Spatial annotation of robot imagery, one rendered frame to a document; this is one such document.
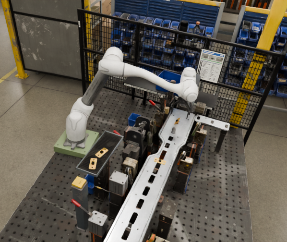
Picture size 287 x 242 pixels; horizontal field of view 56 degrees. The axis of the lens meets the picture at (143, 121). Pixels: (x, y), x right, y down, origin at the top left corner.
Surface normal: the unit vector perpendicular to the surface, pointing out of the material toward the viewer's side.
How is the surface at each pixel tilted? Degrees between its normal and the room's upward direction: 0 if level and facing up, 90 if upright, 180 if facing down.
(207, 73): 90
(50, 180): 0
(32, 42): 90
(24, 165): 0
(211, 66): 90
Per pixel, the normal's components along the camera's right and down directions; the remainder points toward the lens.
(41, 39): -0.24, 0.59
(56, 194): 0.08, -0.77
